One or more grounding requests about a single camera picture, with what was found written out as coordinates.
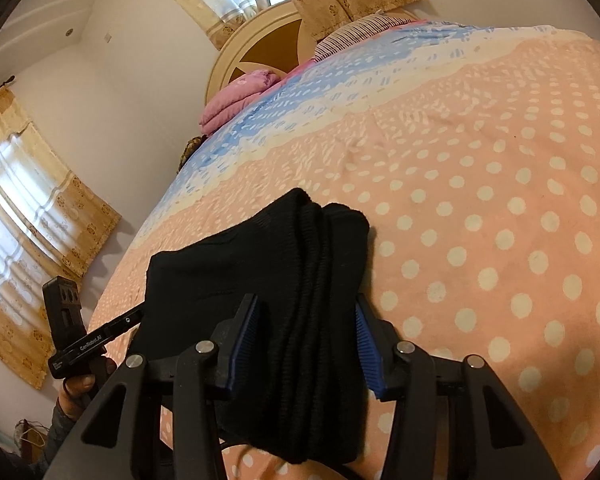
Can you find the person's left hand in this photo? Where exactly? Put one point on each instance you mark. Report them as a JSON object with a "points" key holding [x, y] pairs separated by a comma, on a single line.
{"points": [[77, 392]]}

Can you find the pink polka dot blanket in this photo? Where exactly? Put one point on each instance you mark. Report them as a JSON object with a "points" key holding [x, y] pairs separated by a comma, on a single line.
{"points": [[480, 185]]}

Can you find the folded pink quilt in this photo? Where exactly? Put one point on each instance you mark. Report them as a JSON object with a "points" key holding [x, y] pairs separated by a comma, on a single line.
{"points": [[235, 95]]}

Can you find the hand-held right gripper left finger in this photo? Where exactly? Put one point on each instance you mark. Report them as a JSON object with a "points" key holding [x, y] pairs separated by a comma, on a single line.
{"points": [[242, 342]]}

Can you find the brown patterned cloth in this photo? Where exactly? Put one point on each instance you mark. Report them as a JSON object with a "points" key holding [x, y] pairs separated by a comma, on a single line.
{"points": [[189, 152]]}

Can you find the person's left forearm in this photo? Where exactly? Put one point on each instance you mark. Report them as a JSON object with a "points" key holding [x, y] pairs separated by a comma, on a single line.
{"points": [[55, 442]]}

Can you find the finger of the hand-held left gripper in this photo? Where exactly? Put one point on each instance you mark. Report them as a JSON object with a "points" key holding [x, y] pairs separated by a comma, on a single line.
{"points": [[129, 321]]}

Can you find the cream wooden headboard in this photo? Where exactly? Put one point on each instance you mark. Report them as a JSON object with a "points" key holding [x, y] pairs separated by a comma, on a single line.
{"points": [[260, 40]]}

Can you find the black pants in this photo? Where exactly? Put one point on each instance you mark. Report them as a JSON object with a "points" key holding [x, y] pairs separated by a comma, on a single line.
{"points": [[290, 270]]}

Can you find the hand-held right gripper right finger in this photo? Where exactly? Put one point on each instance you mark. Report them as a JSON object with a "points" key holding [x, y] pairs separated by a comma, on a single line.
{"points": [[367, 357]]}

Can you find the striped pillow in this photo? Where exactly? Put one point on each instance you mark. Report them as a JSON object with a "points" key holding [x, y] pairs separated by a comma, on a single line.
{"points": [[350, 35]]}

